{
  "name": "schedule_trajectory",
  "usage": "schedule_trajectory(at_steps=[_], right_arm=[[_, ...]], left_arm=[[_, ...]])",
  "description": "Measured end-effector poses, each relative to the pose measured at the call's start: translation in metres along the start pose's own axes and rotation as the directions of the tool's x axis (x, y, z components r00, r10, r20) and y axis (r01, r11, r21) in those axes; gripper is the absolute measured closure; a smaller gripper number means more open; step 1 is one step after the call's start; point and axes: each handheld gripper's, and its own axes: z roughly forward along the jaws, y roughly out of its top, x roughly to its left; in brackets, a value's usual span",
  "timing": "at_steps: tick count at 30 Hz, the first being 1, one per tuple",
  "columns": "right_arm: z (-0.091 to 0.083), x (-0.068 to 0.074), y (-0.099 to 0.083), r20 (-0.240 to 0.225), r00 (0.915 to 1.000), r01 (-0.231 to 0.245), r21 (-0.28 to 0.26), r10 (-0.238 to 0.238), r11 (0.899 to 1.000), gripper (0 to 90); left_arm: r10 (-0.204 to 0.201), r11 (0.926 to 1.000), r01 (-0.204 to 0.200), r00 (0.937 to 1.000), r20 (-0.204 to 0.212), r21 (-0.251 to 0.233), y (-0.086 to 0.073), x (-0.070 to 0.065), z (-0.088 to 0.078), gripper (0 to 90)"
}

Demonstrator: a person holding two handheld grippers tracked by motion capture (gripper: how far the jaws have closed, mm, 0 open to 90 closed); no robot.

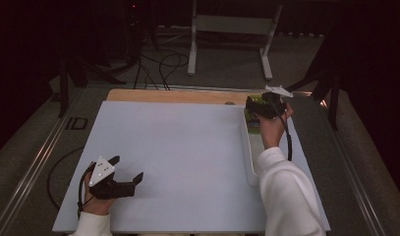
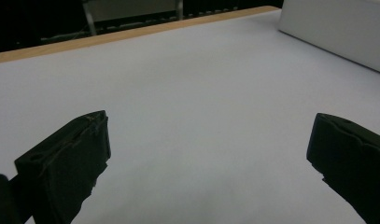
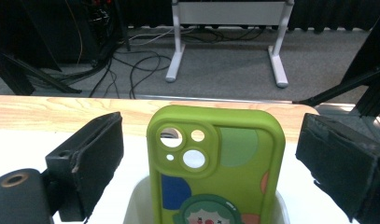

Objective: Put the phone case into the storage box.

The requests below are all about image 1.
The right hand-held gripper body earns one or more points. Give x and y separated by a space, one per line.
268 105

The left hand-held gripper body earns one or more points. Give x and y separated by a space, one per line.
112 190

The white plastic storage bin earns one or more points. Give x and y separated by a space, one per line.
253 154

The person's left hand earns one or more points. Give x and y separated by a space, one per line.
99 205

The person's right hand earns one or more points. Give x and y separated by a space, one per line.
273 129

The white table mat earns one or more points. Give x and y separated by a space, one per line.
174 141

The black stand with angled legs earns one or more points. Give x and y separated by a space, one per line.
330 82

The black tripod stand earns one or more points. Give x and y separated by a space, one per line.
77 70

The white metal stand frame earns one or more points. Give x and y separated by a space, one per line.
232 24

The metal floor rail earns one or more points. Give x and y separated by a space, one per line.
354 177
30 167

